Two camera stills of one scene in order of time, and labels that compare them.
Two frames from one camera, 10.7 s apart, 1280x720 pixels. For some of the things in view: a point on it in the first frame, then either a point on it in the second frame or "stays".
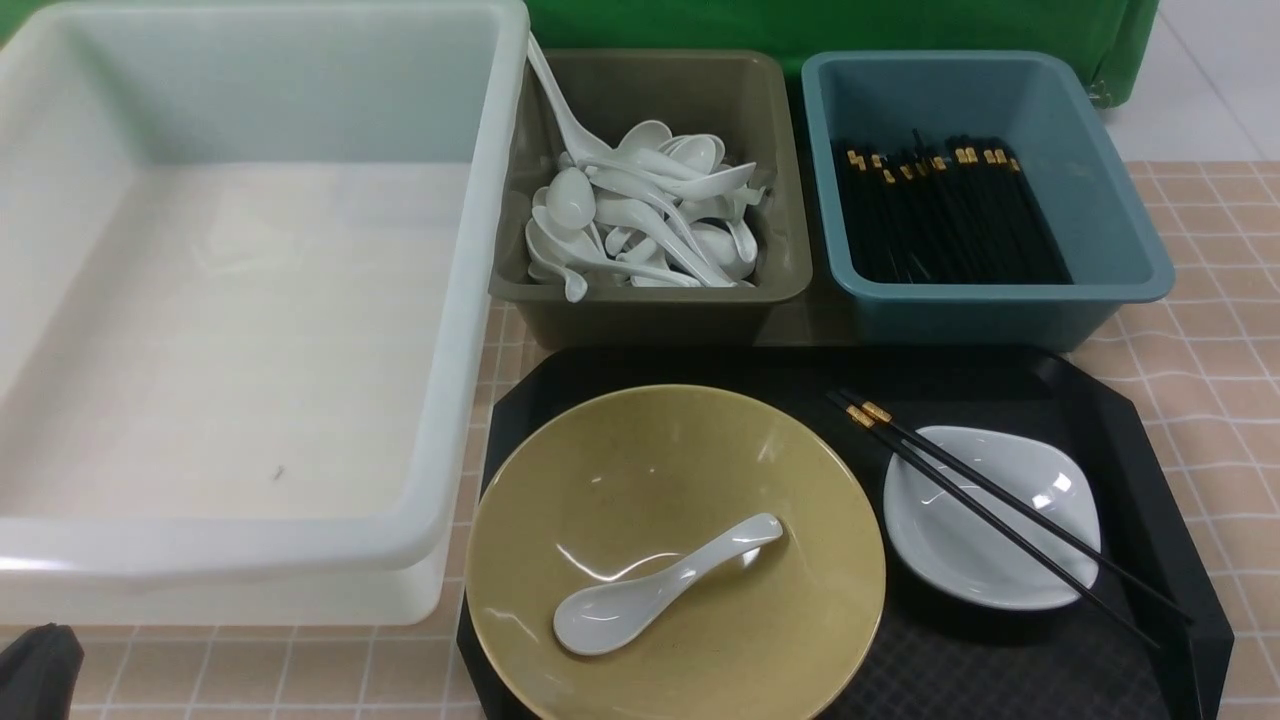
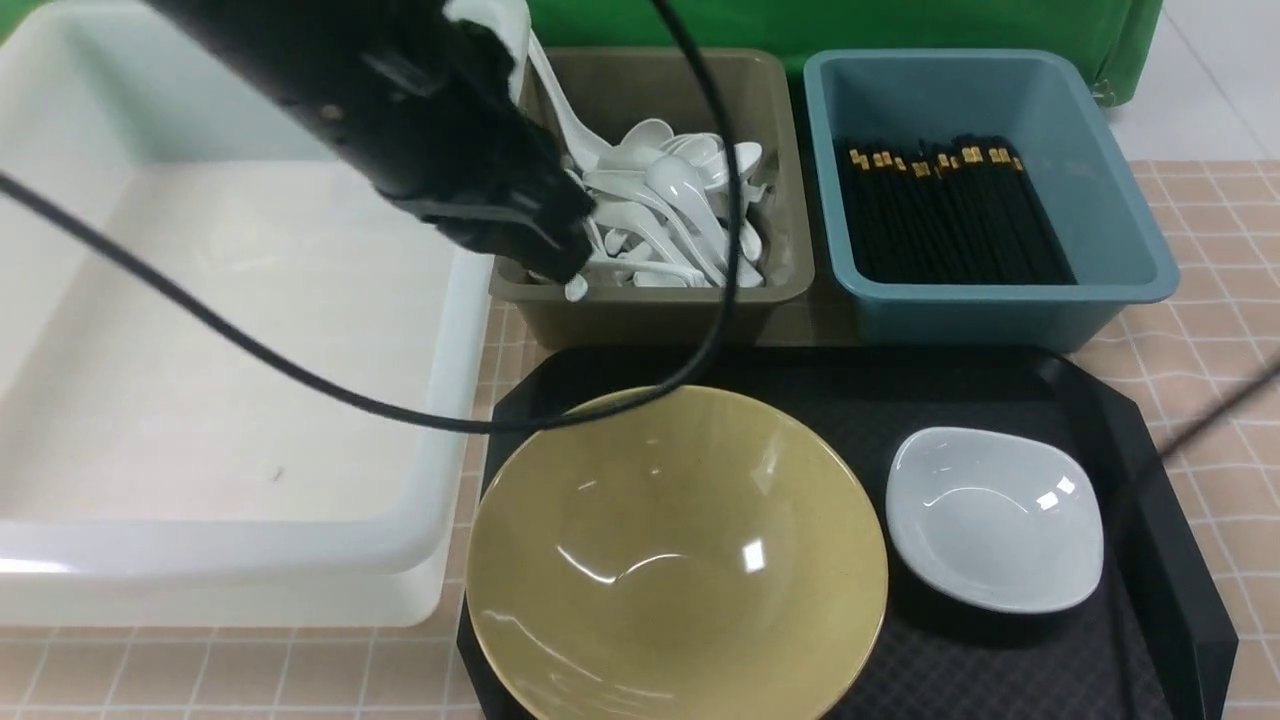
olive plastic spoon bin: (756, 103) stays
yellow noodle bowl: (618, 491) stays
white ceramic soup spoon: (601, 617) -> (679, 180)
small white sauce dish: (958, 552) stays
